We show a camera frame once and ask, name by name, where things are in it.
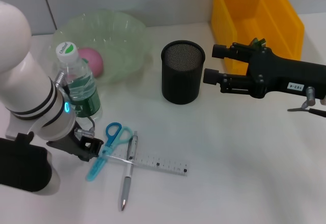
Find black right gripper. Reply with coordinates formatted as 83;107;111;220
203;42;326;100

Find yellow plastic storage bin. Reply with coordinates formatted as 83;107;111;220
210;0;305;76

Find black mesh pen holder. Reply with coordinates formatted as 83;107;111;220
160;40;206;105

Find pink toy peach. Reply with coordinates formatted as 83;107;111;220
77;47;105;79

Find translucent green plastic fruit bowl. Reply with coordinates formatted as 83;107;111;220
51;9;153;85

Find silver ballpoint pen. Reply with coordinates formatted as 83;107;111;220
119;130;140;212

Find right gripper cable with connector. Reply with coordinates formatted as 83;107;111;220
287;86;326;118

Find transparent plastic ruler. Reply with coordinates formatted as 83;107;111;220
103;152;191;177

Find clear green-labelled water bottle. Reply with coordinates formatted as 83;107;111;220
55;41;103;122

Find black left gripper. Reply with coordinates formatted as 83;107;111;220
46;131;105;162

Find green plastic wrapper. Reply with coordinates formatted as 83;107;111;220
249;38;267;48

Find blue sheathed scissors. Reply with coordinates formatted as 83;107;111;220
85;122;133;182

